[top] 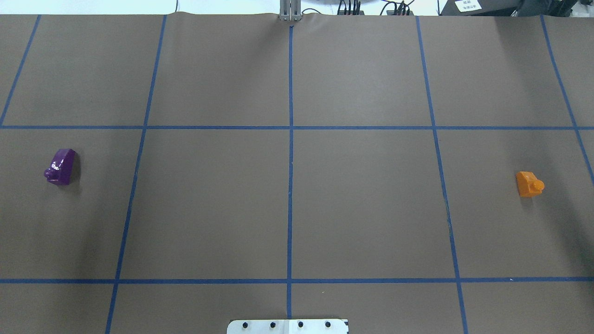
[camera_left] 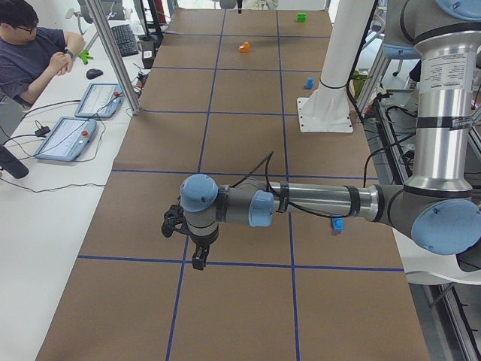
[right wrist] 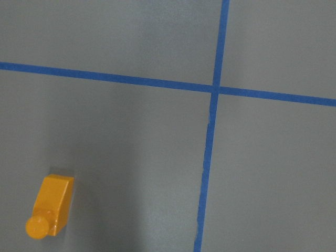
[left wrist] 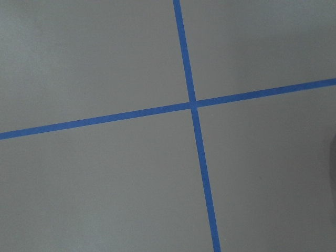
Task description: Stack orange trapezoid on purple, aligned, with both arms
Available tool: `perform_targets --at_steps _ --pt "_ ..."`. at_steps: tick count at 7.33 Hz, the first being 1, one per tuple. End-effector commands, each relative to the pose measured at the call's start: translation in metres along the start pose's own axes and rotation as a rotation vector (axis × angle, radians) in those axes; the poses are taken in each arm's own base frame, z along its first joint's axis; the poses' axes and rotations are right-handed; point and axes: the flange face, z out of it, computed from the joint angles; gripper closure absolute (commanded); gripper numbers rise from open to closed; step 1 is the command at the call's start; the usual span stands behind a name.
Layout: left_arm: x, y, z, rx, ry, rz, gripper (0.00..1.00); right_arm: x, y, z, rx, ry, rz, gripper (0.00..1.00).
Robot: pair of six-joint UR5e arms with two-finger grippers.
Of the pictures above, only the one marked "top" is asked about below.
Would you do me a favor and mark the aluminium frame post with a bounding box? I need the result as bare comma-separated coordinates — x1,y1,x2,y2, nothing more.
278,0,303,22

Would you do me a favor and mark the purple trapezoid block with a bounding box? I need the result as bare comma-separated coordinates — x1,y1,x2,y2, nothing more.
43,148,77,186

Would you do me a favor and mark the orange trapezoid block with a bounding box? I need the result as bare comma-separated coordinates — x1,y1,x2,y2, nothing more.
516,171,545,198

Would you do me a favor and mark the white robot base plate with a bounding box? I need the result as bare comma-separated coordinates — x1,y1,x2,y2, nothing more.
226,319,349,334

